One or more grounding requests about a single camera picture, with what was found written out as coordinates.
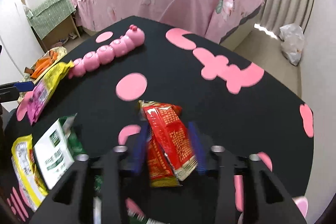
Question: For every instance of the white plastic bag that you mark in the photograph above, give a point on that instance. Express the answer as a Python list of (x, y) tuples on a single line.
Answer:
[(292, 43)]

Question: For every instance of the pink caterpillar toy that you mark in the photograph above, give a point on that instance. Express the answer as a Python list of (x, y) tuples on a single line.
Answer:
[(105, 53)]

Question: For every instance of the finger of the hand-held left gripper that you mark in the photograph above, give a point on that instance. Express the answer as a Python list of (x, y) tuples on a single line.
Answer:
[(23, 86)]

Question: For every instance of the yellow silver snack packet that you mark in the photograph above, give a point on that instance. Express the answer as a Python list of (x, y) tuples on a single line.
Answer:
[(23, 161)]

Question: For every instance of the wooden nightstand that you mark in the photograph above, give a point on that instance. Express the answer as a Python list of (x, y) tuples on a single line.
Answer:
[(56, 29)]

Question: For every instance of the green white snack packet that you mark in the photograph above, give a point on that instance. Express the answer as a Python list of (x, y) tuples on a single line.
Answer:
[(52, 153)]

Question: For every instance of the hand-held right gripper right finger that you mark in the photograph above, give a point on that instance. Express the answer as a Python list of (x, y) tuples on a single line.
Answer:
[(195, 145)]

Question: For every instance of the black table with pink shapes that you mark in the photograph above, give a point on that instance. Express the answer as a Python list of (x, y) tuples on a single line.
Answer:
[(170, 77)]

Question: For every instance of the beige bed base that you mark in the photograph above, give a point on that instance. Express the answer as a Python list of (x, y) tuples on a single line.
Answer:
[(236, 37)]

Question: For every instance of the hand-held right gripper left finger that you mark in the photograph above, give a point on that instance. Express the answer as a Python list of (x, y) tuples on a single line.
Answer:
[(140, 148)]

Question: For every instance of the yellow pink snack packet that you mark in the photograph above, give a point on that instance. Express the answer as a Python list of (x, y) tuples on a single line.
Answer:
[(42, 94)]

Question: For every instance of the green checkered cloth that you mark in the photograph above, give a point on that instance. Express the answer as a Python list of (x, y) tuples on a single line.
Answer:
[(50, 11)]

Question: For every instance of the orange snack packet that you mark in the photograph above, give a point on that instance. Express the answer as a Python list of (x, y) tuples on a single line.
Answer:
[(43, 64)]

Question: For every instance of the red snack packet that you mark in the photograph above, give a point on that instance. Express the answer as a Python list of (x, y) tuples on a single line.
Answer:
[(168, 134)]

